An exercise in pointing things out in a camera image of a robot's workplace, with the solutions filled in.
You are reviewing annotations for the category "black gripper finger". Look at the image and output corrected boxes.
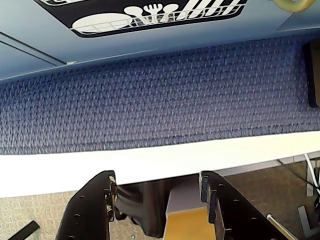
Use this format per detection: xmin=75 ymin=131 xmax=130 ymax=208
xmin=199 ymin=170 xmax=291 ymax=240
xmin=57 ymin=170 xmax=118 ymax=240

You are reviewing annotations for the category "silver metal rod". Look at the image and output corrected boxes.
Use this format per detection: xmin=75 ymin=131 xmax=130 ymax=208
xmin=266 ymin=213 xmax=299 ymax=240

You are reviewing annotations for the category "black fabric sheet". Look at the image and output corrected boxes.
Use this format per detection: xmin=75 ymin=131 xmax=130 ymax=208
xmin=116 ymin=180 xmax=174 ymax=238

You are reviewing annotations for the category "black flat strip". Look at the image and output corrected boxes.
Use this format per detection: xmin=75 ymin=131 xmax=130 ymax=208
xmin=6 ymin=220 xmax=41 ymax=240

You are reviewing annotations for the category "blue woven cloth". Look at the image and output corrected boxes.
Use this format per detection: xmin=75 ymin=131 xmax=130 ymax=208
xmin=0 ymin=34 xmax=320 ymax=155

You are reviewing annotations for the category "dark flat block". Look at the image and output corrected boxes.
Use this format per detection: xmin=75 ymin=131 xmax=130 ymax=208
xmin=303 ymin=41 xmax=320 ymax=108

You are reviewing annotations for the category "light blue toy kitchen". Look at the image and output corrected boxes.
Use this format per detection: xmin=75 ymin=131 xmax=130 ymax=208
xmin=0 ymin=0 xmax=320 ymax=81

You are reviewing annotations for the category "grey and yellow post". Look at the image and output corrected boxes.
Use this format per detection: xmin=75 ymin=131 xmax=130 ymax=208
xmin=163 ymin=174 xmax=219 ymax=240

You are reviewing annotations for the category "grey angle bracket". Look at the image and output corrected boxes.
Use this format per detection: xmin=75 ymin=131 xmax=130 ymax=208
xmin=296 ymin=205 xmax=318 ymax=239

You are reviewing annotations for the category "white cable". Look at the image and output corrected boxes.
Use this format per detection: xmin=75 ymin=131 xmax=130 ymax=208
xmin=303 ymin=153 xmax=320 ymax=191

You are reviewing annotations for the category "gold dishwasher door handle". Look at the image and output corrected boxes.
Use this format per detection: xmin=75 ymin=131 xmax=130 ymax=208
xmin=271 ymin=0 xmax=316 ymax=13

